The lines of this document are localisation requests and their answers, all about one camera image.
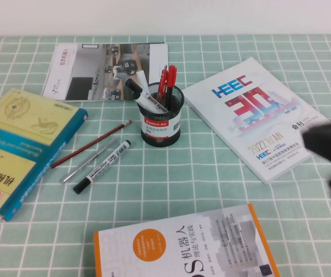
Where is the WHITE BOARD marker black cap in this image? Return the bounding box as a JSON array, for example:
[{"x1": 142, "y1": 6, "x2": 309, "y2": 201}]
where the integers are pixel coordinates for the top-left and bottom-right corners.
[{"x1": 124, "y1": 78, "x2": 170, "y2": 114}]

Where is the black mesh pen holder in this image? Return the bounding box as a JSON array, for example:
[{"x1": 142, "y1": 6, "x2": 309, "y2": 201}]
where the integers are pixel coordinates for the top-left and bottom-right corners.
[{"x1": 137, "y1": 81, "x2": 185, "y2": 147}]

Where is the red cap pen black barrel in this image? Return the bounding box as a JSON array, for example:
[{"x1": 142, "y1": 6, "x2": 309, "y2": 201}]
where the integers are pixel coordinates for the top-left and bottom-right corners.
[{"x1": 166, "y1": 65, "x2": 178, "y2": 112}]

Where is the red clip pen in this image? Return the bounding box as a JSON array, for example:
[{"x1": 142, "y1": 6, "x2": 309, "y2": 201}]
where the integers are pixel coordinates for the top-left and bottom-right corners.
[{"x1": 157, "y1": 65, "x2": 169, "y2": 104}]

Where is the silver pen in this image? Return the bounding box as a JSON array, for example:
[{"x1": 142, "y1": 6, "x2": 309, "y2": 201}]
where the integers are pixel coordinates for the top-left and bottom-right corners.
[{"x1": 60, "y1": 137, "x2": 120, "y2": 184}]

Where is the white HEEC catalogue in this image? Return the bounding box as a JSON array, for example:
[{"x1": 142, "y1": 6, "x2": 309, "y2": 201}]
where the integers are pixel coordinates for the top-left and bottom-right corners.
[{"x1": 181, "y1": 57, "x2": 331, "y2": 185}]

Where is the green checkered tablecloth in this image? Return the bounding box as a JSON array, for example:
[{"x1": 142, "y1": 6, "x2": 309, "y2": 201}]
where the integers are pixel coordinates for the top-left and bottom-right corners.
[{"x1": 0, "y1": 34, "x2": 331, "y2": 277}]

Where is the orange and white robot book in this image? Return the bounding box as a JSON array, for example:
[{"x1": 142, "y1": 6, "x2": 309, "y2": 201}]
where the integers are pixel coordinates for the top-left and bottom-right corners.
[{"x1": 92, "y1": 203, "x2": 281, "y2": 277}]

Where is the plain white marker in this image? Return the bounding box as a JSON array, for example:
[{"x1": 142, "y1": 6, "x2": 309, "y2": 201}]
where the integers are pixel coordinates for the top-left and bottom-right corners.
[{"x1": 137, "y1": 70, "x2": 151, "y2": 95}]

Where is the barcode label marker black cap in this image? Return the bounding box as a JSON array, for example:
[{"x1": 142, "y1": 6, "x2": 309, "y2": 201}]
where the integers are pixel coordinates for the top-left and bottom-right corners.
[{"x1": 73, "y1": 139, "x2": 132, "y2": 194}]

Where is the red pencil with eraser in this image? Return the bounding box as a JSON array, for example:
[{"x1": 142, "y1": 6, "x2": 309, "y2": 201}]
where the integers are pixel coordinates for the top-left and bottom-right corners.
[{"x1": 51, "y1": 119, "x2": 132, "y2": 169}]

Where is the robot photo brochure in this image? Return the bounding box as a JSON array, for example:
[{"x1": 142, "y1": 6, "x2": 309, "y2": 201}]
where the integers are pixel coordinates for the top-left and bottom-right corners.
[{"x1": 41, "y1": 43, "x2": 169, "y2": 102}]

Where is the yellow and teal book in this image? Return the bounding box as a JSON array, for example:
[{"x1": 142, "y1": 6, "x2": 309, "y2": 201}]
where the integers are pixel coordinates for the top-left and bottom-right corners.
[{"x1": 0, "y1": 88, "x2": 90, "y2": 222}]

